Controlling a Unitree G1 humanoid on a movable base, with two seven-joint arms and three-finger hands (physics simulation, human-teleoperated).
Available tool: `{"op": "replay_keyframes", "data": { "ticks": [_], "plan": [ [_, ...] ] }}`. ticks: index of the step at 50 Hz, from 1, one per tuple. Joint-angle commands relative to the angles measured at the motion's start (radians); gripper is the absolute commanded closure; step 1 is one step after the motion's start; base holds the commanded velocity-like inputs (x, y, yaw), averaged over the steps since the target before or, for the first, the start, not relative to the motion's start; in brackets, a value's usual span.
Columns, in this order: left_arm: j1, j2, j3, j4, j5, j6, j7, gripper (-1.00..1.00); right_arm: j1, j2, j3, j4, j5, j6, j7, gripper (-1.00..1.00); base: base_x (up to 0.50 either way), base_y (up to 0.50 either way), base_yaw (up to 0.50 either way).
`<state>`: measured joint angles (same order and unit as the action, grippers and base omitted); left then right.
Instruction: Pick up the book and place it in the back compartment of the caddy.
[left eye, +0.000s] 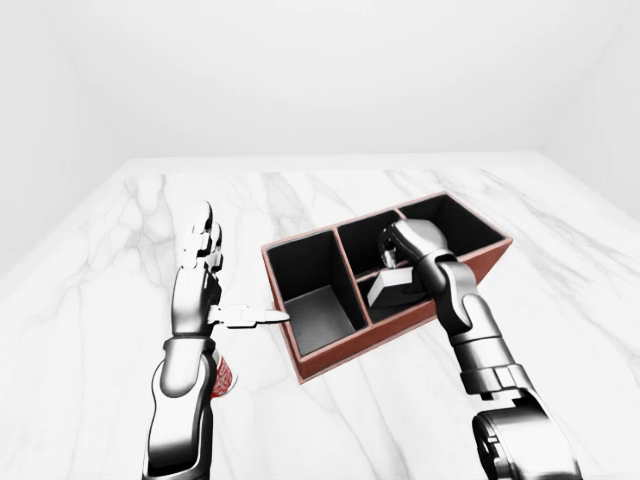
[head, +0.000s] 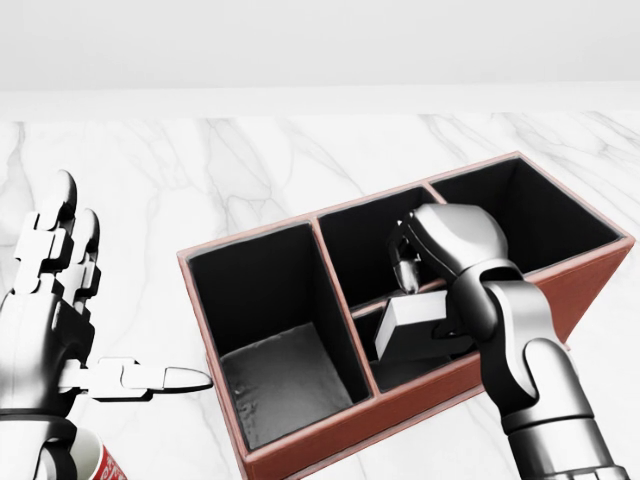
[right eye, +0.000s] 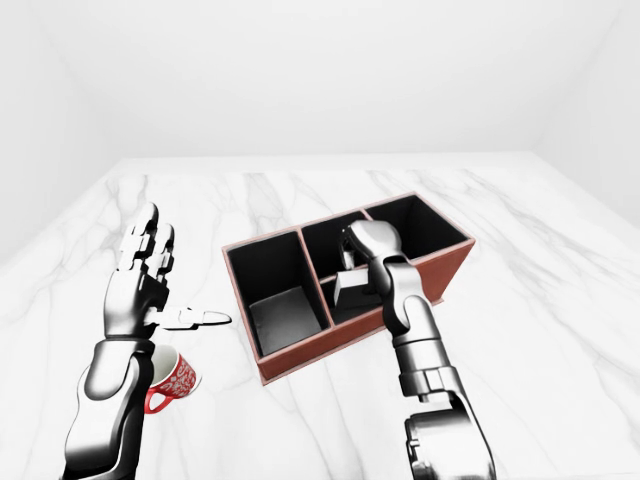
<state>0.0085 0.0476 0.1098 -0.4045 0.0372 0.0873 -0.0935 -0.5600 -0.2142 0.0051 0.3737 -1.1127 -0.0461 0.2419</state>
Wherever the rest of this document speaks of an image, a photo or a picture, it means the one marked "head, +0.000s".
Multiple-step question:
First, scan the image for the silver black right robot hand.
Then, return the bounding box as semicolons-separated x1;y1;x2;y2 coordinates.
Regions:
387;201;511;347

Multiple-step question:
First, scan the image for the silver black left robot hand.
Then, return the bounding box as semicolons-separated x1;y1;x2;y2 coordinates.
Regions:
0;169;215;417

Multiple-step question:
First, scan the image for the white grey book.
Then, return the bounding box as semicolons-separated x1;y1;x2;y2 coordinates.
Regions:
373;288;451;362

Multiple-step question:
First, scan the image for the red-brown desk caddy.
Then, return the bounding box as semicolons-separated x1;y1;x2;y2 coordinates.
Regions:
175;151;630;480

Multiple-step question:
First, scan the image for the red patterned mug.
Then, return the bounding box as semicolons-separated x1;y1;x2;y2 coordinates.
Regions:
39;427;130;480

